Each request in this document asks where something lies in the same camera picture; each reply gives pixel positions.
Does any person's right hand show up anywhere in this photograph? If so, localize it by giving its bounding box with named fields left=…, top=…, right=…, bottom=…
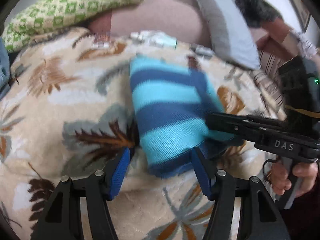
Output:
left=269, top=158, right=320, bottom=198

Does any leaf pattern beige bedspread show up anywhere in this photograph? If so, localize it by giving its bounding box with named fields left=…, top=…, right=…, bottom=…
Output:
left=1, top=28, right=285, bottom=239

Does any folded blue cloth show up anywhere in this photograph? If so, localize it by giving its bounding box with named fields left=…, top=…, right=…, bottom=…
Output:
left=0, top=38, right=10, bottom=100

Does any framed picture on wall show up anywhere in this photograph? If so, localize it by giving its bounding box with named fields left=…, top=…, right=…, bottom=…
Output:
left=295, top=2, right=311, bottom=32

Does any grey white garment on headboard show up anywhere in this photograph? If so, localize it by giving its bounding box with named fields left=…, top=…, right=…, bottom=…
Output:
left=290, top=29, right=318, bottom=59

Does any small red white packet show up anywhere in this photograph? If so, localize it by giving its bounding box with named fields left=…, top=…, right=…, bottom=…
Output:
left=92, top=34, right=112, bottom=49

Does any grey blue pillow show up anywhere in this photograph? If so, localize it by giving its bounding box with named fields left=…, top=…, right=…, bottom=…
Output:
left=195, top=0, right=260, bottom=70

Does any green checkered pillow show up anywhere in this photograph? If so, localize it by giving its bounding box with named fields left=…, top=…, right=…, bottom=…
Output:
left=2, top=0, right=144, bottom=53

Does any striped brown blanket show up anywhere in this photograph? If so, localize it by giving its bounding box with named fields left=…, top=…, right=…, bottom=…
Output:
left=250, top=50, right=286, bottom=107

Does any small grey cloth piece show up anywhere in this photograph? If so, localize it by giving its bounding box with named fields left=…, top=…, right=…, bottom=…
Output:
left=189, top=44, right=215, bottom=59

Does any pink brown headboard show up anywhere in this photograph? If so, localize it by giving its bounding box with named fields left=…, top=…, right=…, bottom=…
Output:
left=249, top=17, right=320, bottom=66

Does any dark fuzzy cushion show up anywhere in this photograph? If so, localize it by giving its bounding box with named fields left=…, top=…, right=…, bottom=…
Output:
left=235, top=0, right=283, bottom=28

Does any blue striped knit sweater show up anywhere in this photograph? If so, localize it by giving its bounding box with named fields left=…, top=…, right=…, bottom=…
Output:
left=130, top=55, right=243, bottom=178

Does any pink quilted bolster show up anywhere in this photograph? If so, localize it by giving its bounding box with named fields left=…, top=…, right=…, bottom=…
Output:
left=88, top=0, right=211, bottom=48

